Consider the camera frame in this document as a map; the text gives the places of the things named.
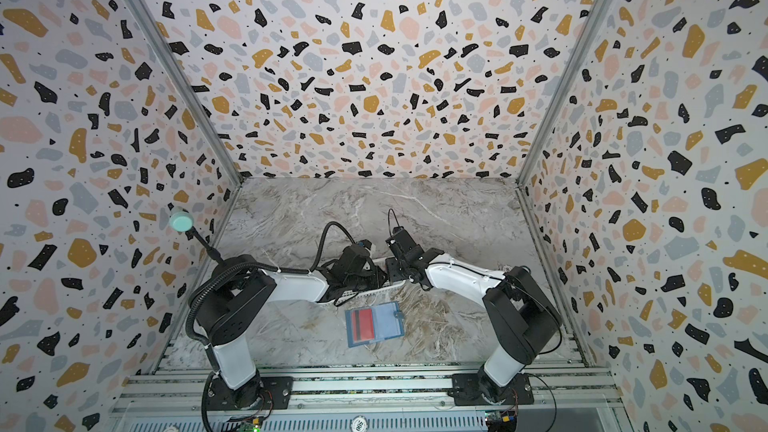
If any aluminium rail base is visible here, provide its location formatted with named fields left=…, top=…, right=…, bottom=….
left=105, top=361, right=635, bottom=431

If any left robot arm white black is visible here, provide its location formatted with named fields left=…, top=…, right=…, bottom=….
left=185, top=241, right=391, bottom=392

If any black corrugated cable hose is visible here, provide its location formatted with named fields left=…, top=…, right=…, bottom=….
left=183, top=220, right=358, bottom=346

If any black stand with green ball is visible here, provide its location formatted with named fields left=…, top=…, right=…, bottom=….
left=169, top=208, right=232, bottom=267

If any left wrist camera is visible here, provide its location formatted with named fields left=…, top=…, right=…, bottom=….
left=357, top=239, right=375, bottom=254

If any white plastic basket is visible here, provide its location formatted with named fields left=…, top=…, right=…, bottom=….
left=330, top=280, right=406, bottom=307

